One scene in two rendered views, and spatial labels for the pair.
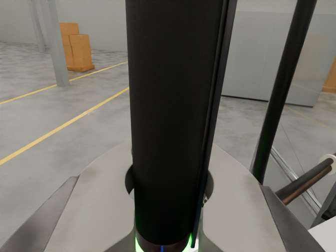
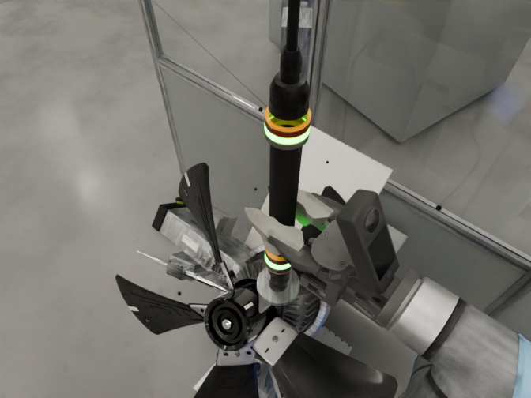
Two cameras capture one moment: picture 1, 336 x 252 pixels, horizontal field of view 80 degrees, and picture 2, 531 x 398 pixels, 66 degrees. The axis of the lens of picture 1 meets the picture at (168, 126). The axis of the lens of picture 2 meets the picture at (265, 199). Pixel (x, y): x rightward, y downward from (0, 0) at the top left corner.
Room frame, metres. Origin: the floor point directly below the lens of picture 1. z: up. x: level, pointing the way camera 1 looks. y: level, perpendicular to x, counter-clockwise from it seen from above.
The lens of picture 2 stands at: (-0.09, 0.24, 2.07)
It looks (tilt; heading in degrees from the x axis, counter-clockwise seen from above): 53 degrees down; 310
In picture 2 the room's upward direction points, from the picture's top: straight up
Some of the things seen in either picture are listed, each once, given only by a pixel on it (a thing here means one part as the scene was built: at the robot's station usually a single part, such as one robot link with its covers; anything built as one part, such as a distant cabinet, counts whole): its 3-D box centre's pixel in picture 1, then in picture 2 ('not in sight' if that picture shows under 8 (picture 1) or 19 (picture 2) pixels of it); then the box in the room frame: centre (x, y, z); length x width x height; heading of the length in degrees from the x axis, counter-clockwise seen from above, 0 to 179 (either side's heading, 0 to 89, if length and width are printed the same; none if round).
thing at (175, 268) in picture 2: not in sight; (178, 268); (0.43, -0.01, 1.08); 0.07 x 0.04 x 0.06; 10
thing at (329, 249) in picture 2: not in sight; (355, 272); (-0.03, 0.00, 1.64); 0.12 x 0.08 x 0.09; 0
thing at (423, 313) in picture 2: not in sight; (420, 310); (-0.11, 0.00, 1.64); 0.08 x 0.05 x 0.08; 90
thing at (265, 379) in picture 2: not in sight; (264, 366); (0.11, 0.00, 0.91); 0.12 x 0.08 x 0.12; 90
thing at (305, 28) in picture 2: not in sight; (296, 29); (0.44, -0.51, 1.55); 0.10 x 0.07 x 0.08; 125
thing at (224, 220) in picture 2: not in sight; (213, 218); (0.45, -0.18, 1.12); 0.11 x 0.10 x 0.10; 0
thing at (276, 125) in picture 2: not in sight; (287, 125); (0.08, 0.00, 1.81); 0.04 x 0.04 x 0.03
